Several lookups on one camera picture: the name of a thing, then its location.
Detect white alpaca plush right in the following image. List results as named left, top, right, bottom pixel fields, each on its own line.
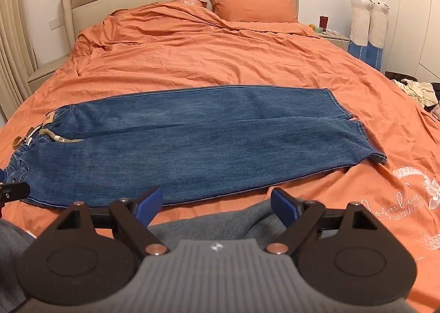
left=366, top=0, right=390, bottom=71

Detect orange pillow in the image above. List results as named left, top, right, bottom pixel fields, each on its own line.
left=172, top=0, right=207, bottom=8
left=210, top=0, right=298, bottom=23

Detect orange pillow right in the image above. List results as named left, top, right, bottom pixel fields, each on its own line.
left=210, top=0, right=298, bottom=23

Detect orange pillow left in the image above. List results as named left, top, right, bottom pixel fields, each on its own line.
left=172, top=0, right=207, bottom=8

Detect beige left nightstand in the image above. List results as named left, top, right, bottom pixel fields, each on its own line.
left=27, top=56, right=68, bottom=92

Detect beige nightstand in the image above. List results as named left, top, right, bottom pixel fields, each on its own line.
left=27, top=56, right=68, bottom=92
left=317, top=29, right=350, bottom=51

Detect beige curtain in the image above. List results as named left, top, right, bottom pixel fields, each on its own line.
left=0, top=0, right=37, bottom=119

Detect pile of clothes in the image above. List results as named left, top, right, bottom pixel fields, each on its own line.
left=385, top=72, right=439, bottom=113

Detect tan woven belt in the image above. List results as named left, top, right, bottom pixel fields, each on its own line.
left=12, top=111, right=81, bottom=150

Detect blue denim jeans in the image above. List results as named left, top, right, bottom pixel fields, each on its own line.
left=1, top=85, right=387, bottom=208

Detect white alpaca plush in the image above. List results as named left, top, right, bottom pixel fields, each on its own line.
left=348, top=0, right=374, bottom=62
left=366, top=0, right=390, bottom=71

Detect white alpaca plush left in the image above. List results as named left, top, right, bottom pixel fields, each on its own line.
left=348, top=0, right=374, bottom=62

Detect orange duvet cover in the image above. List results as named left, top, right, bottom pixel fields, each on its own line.
left=1, top=1, right=439, bottom=312

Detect white wall socket left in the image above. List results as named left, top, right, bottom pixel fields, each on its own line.
left=48, top=17, right=64, bottom=31

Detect red cup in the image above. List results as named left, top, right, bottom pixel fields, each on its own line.
left=319, top=16, right=328, bottom=29

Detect beige right nightstand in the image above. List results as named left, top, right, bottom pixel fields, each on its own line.
left=317, top=29, right=350, bottom=51

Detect grey trouser leg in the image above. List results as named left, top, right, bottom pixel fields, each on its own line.
left=1, top=201, right=285, bottom=312

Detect white wardrobe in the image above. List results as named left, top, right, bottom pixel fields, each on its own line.
left=381, top=0, right=439, bottom=82

